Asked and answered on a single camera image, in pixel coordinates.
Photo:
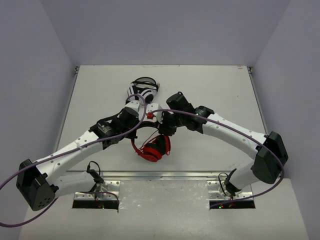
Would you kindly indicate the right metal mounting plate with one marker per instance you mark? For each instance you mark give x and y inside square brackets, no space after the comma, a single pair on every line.
[217,192]

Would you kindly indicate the metal mounting plate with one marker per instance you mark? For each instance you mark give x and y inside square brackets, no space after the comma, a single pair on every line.
[217,192]
[109,191]

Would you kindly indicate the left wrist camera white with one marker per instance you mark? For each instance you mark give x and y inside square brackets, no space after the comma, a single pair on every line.
[134,105]

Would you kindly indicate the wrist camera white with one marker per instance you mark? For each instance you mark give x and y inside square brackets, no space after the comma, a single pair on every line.
[154,112]
[134,105]

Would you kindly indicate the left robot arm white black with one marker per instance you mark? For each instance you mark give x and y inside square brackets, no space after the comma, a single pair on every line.
[42,181]

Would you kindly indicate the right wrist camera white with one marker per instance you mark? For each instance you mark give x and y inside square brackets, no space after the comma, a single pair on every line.
[154,112]

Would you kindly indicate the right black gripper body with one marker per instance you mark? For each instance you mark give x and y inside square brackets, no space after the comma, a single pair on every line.
[170,122]

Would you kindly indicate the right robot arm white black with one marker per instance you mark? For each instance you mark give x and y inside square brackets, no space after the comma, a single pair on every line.
[267,151]

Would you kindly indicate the white black headphones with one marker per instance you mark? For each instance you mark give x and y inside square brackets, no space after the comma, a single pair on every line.
[145,86]

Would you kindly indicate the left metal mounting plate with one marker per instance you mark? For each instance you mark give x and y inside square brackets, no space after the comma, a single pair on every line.
[109,191]

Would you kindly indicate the red black headphones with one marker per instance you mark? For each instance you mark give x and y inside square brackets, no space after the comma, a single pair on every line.
[153,149]

